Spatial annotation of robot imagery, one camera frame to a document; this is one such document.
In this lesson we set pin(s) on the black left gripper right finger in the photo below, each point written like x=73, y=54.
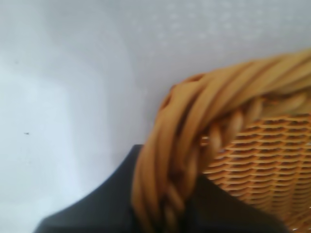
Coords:
x=223, y=213

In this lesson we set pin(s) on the brown woven wicker basket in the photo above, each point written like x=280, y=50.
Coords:
x=267, y=157

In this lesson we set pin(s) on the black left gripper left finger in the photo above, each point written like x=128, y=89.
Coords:
x=97, y=208

